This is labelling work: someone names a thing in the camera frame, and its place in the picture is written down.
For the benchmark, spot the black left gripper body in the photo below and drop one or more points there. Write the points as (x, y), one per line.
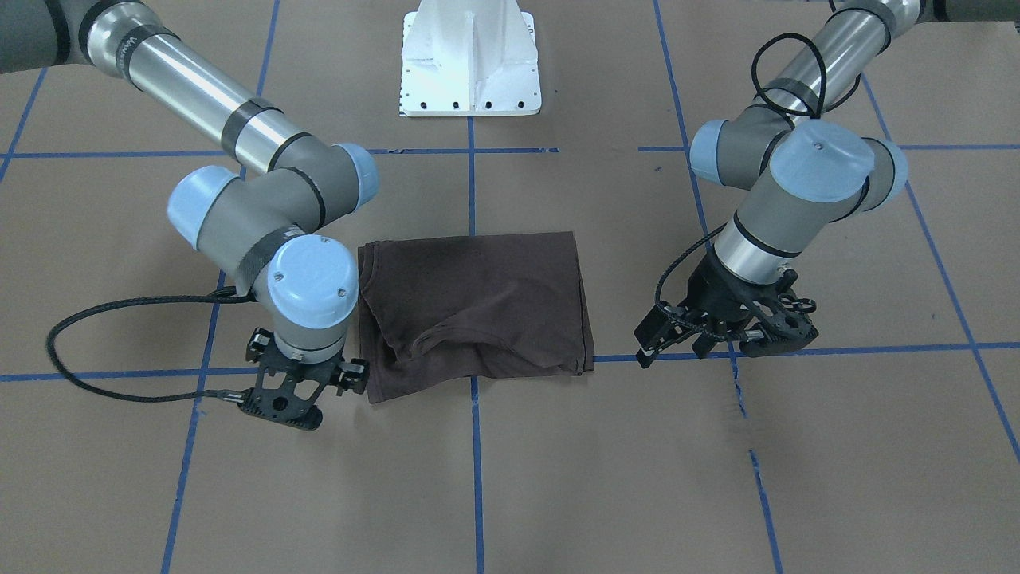
(717, 293)

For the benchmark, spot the dark brown t-shirt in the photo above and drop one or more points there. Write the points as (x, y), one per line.
(503, 306)

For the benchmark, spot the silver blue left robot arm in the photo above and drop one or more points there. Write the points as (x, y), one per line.
(801, 173)

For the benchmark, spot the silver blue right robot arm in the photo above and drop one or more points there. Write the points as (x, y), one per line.
(262, 228)

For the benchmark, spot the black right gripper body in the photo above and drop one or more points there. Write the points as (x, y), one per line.
(351, 372)

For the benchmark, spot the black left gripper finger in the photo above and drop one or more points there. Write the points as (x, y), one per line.
(703, 346)
(645, 357)

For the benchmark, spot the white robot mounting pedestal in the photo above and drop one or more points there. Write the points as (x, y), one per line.
(469, 58)

